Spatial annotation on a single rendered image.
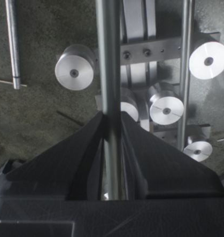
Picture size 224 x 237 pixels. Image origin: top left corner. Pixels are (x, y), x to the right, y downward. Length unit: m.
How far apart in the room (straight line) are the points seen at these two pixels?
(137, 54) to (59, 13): 0.13
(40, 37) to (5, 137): 0.24
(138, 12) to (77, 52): 0.10
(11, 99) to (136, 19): 0.27
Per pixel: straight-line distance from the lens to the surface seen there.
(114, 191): 0.16
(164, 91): 0.33
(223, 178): 0.62
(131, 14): 0.33
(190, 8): 0.28
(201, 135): 0.40
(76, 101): 0.42
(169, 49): 0.33
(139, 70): 0.35
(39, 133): 0.49
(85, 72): 0.29
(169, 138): 0.42
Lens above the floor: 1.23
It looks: 54 degrees down
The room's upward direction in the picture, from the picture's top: 180 degrees counter-clockwise
